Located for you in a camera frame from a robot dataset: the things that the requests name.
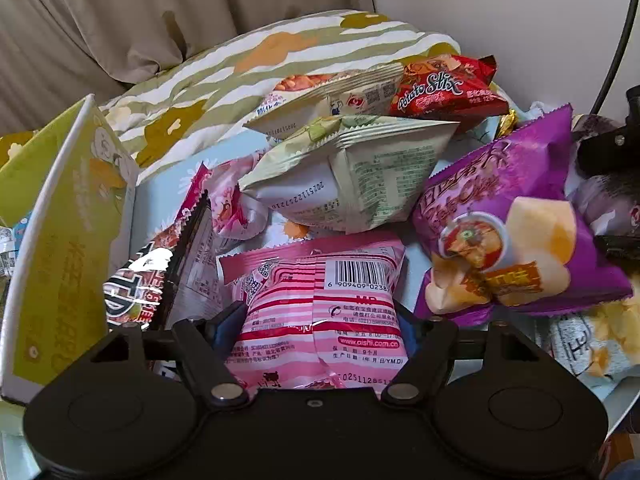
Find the white yellow snack packet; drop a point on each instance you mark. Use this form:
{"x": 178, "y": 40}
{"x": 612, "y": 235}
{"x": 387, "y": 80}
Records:
{"x": 585, "y": 350}

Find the crumpled silver blue packet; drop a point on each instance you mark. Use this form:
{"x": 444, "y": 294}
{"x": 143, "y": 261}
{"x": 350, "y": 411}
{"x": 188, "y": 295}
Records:
{"x": 6, "y": 250}

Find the purple chip bag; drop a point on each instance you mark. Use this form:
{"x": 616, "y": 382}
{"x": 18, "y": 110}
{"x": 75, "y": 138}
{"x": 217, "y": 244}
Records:
{"x": 480, "y": 185}

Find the gold foil wrapper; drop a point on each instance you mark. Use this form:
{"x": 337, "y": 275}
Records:
{"x": 505, "y": 125}

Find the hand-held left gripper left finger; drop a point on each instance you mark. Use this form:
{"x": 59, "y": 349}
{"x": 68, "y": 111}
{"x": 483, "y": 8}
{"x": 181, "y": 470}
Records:
{"x": 232, "y": 317}

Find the red potato stick packet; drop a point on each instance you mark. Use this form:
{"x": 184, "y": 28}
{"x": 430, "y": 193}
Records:
{"x": 440, "y": 90}

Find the pale green snack packet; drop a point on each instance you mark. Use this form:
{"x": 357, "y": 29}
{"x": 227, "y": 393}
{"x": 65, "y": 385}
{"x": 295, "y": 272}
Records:
{"x": 360, "y": 180}

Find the white-backed black-edged snack packet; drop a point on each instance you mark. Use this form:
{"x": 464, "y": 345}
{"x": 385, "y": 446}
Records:
{"x": 195, "y": 260}

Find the beige curtain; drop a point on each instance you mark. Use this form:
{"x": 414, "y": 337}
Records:
{"x": 150, "y": 10}

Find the small pink snack packet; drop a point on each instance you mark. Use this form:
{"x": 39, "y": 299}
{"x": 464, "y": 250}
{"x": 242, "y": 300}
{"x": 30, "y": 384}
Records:
{"x": 232, "y": 210}

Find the cream fries picture snack packet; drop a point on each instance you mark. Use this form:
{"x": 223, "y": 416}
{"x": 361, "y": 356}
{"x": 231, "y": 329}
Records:
{"x": 325, "y": 100}

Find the shiny black red snack packet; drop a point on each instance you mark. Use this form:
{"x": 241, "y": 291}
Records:
{"x": 135, "y": 285}

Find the pink striped snack packet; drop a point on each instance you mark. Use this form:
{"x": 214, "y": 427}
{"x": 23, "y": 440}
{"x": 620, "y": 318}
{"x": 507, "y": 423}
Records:
{"x": 325, "y": 310}

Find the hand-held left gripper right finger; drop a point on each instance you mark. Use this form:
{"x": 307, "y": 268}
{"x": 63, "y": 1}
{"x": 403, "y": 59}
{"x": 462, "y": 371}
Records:
{"x": 407, "y": 330}

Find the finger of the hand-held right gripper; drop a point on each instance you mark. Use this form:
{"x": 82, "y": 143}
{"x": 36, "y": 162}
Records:
{"x": 620, "y": 246}
{"x": 605, "y": 152}

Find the red pink snack packet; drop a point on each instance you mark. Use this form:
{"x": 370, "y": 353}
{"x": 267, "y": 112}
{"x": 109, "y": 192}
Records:
{"x": 192, "y": 195}

